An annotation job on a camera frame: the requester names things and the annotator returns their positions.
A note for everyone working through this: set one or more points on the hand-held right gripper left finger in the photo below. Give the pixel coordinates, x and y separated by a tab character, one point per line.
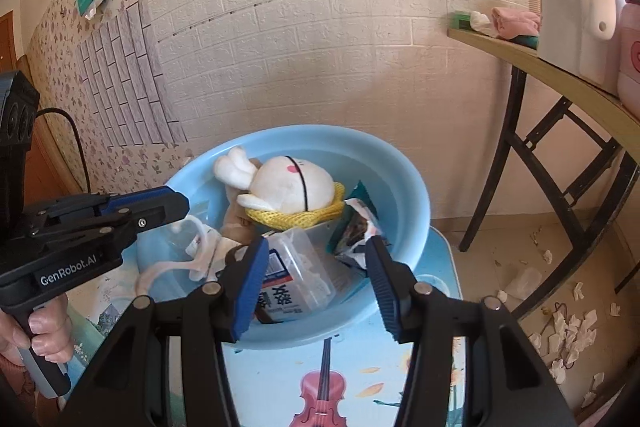
252	294

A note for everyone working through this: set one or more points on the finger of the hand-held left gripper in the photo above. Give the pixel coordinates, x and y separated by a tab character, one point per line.
135	201
125	229

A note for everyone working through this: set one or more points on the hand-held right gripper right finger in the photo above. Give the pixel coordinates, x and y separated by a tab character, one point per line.
386	294

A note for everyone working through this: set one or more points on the clear plastic box with label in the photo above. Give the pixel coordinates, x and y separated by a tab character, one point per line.
305	267

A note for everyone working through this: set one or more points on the dark torn snack wrapper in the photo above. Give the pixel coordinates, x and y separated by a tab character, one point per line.
356	232

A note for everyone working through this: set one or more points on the blue plastic basin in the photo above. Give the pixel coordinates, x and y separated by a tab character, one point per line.
395	207

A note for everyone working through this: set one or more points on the yellow mesh hat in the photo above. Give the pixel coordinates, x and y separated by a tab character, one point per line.
300	217

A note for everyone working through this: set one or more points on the green snack packet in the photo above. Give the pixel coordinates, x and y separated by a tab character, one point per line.
362	194

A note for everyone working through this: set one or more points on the white plush toy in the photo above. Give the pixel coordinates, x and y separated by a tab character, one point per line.
285	182

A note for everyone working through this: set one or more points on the blue printed desktop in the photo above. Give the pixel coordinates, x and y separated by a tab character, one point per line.
350	369

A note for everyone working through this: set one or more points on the person's left hand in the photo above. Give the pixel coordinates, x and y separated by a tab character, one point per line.
50	337

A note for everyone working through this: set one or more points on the scattered white paper scraps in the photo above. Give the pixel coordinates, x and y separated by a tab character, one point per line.
570	332

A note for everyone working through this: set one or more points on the brown wooden door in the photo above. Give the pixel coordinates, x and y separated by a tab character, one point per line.
7	42

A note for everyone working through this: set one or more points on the side table with black legs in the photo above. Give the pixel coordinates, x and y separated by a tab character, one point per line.
530	142

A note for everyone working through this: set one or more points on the crumpled white tissue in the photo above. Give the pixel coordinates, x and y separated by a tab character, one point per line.
481	22

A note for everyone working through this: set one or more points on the dark green pad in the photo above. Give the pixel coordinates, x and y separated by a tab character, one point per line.
525	41

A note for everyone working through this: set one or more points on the pink cloth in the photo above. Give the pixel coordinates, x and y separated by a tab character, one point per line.
515	22

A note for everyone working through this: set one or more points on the pink container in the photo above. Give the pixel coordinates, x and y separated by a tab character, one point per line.
631	57

